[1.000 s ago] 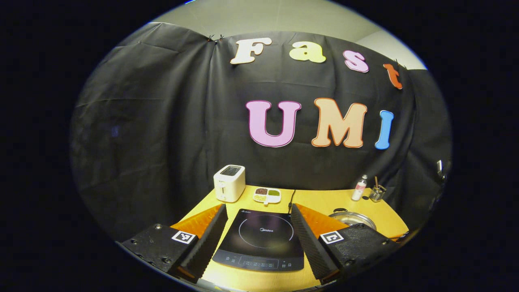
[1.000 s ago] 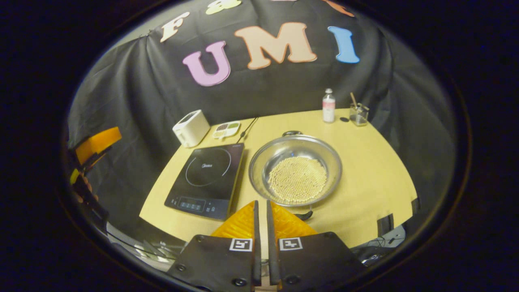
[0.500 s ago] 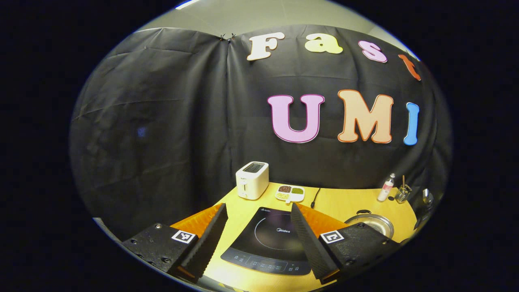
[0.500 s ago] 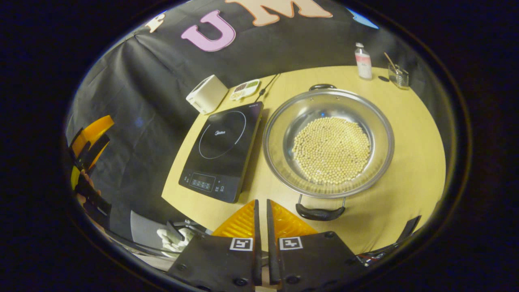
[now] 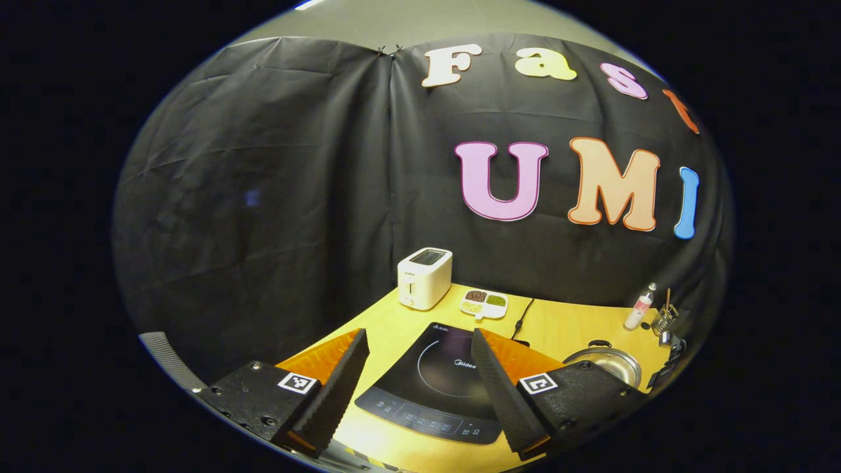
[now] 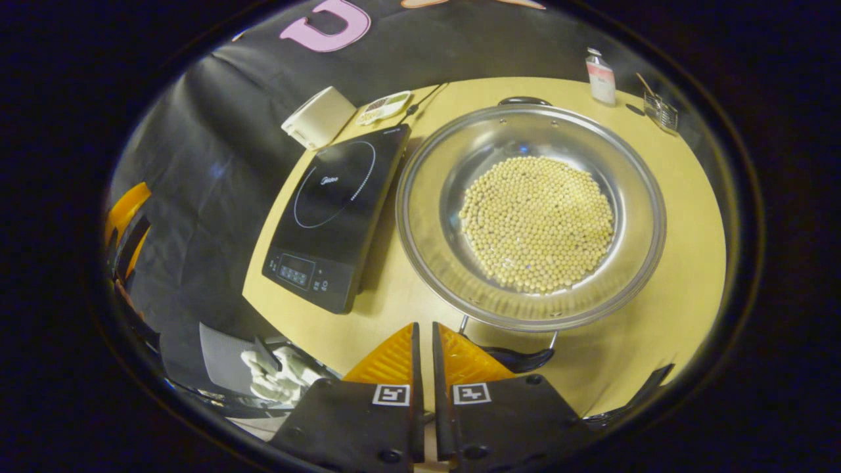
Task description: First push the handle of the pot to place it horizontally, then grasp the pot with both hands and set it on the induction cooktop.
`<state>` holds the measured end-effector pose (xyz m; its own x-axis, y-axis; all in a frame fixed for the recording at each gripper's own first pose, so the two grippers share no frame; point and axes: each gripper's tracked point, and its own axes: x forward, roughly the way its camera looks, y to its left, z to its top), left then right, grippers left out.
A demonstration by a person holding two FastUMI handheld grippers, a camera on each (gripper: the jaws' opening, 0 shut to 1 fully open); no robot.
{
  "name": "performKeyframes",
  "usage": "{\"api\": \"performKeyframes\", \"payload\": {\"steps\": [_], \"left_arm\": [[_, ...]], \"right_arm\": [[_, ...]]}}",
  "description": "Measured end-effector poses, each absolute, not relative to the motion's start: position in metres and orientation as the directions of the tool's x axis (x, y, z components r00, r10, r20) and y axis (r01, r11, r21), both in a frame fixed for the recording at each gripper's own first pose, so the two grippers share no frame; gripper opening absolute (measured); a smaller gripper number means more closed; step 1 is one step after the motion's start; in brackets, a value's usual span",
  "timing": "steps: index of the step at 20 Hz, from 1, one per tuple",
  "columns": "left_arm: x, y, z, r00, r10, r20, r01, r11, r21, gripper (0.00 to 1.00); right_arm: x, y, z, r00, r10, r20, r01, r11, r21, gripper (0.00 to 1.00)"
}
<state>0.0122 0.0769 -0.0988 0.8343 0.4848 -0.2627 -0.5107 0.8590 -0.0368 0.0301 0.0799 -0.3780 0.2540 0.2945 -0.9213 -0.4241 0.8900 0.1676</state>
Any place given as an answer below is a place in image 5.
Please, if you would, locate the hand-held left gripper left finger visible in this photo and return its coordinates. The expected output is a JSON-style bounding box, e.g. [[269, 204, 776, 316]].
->
[[196, 328, 370, 459]]

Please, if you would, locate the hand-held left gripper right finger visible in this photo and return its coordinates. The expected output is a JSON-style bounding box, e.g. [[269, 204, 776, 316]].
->
[[471, 328, 648, 461]]

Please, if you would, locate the black induction cooktop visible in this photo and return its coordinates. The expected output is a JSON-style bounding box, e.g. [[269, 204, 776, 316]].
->
[[355, 322, 569, 445]]

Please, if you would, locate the stainless steel pot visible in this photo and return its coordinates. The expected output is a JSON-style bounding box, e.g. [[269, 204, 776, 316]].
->
[[563, 340, 643, 388]]

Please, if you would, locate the clear glass holder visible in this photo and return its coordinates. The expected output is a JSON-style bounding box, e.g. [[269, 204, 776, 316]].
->
[[652, 304, 679, 336]]

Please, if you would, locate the clear bottle with pink label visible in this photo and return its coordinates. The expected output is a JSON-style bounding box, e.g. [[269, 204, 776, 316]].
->
[[624, 283, 657, 330]]

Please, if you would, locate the white divided dish with beans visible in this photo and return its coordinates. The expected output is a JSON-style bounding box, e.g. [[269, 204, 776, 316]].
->
[[459, 289, 509, 321]]

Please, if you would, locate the white toaster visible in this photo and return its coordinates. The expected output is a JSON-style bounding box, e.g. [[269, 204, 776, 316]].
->
[[397, 247, 453, 311]]

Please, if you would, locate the grey ribbed strip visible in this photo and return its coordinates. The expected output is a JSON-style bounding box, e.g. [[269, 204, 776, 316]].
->
[[139, 332, 206, 393]]

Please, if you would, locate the black power cable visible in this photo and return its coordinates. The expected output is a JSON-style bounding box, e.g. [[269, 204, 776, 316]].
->
[[511, 298, 535, 344]]

